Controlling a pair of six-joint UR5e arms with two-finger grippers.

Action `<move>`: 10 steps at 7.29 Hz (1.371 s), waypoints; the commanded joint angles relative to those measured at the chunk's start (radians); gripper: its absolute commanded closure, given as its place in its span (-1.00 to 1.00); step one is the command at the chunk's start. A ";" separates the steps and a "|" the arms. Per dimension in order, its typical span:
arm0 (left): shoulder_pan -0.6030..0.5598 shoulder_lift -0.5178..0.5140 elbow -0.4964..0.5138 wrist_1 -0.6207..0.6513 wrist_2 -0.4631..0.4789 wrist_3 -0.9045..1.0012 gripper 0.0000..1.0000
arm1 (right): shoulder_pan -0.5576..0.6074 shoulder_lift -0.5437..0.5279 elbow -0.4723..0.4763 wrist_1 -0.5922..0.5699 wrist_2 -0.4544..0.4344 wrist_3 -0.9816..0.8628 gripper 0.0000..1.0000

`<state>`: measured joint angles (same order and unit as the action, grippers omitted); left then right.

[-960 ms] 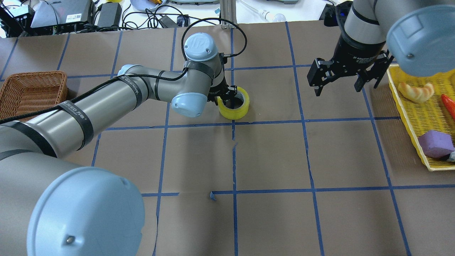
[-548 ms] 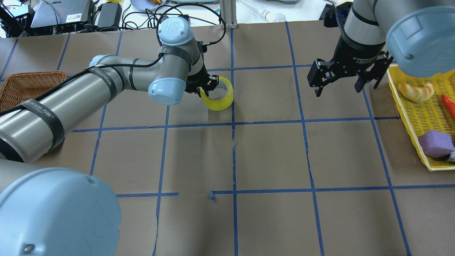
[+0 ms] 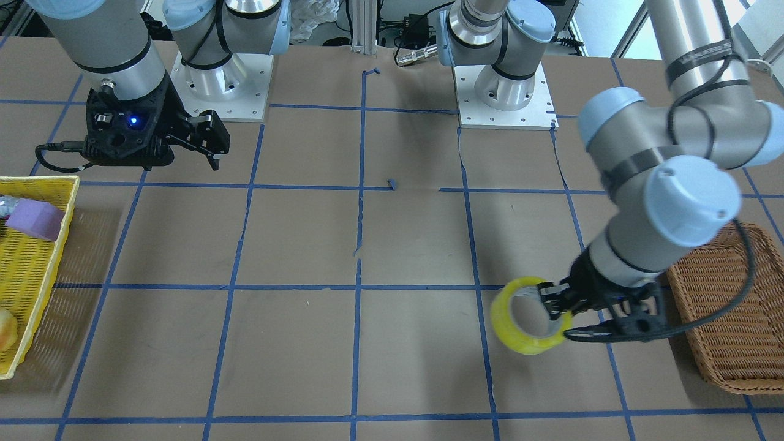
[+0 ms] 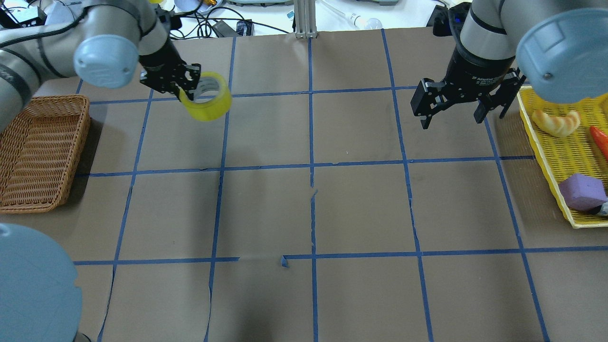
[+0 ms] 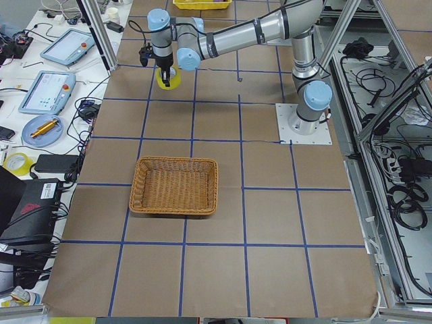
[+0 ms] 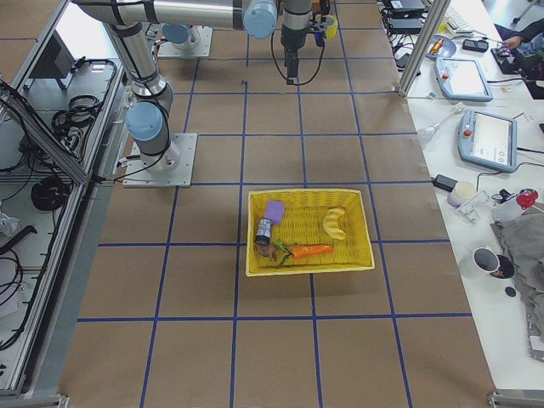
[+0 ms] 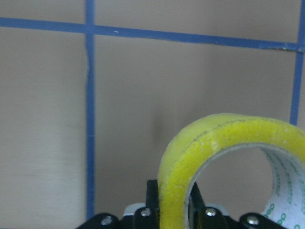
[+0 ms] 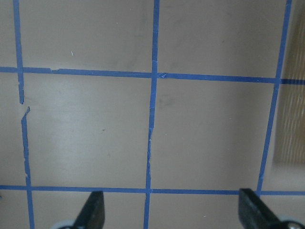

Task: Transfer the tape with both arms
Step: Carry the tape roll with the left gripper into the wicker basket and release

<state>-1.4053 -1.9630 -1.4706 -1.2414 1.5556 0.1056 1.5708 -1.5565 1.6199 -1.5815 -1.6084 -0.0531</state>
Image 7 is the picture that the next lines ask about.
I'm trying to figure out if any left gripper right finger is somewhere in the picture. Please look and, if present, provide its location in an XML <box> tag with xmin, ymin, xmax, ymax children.
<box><xmin>189</xmin><ymin>183</ymin><xmax>229</xmax><ymax>229</ymax></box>

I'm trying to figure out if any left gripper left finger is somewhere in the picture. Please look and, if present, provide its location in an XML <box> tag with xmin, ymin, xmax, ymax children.
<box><xmin>133</xmin><ymin>179</ymin><xmax>160</xmax><ymax>229</ymax></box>

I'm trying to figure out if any yellow tape roll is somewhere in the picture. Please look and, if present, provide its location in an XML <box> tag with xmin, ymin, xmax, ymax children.
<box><xmin>158</xmin><ymin>114</ymin><xmax>305</xmax><ymax>229</ymax></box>

